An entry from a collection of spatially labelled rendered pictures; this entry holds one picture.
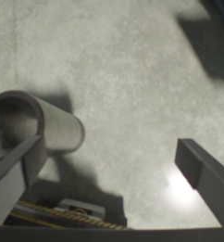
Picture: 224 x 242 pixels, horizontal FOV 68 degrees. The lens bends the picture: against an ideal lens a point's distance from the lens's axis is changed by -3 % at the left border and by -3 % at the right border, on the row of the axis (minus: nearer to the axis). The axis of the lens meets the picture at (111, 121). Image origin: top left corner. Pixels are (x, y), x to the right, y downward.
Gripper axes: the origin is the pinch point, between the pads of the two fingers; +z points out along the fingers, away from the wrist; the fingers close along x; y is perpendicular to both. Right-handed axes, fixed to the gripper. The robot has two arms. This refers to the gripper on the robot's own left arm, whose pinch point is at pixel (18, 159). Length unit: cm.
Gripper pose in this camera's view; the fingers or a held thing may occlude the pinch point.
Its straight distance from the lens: 34.7
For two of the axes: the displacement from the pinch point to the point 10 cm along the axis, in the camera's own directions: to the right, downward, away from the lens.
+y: 10.0, -0.2, -0.9
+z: 0.9, 1.2, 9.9
